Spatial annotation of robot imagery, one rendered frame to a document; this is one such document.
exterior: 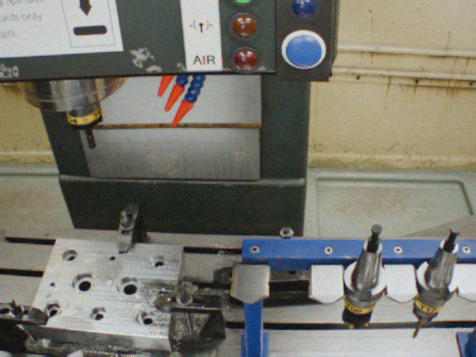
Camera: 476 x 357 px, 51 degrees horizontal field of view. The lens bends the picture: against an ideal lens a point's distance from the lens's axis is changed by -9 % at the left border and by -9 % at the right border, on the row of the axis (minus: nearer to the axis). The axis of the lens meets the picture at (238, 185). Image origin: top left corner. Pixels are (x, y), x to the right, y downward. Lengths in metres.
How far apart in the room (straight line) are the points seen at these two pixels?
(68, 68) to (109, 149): 0.92
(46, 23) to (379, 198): 1.51
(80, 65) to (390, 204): 1.46
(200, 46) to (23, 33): 0.16
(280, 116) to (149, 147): 0.33
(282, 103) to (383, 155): 0.67
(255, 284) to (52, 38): 0.46
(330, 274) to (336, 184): 1.10
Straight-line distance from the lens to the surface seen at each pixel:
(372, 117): 1.78
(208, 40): 0.45
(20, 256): 1.35
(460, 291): 0.81
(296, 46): 0.44
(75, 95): 0.68
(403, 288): 0.79
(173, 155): 1.37
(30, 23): 0.49
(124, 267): 1.12
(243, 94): 1.24
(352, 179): 1.87
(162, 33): 0.46
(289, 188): 1.44
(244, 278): 0.78
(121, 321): 1.04
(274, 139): 1.36
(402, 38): 1.63
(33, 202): 1.98
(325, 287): 0.78
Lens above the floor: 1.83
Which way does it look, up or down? 42 degrees down
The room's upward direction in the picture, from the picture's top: 3 degrees counter-clockwise
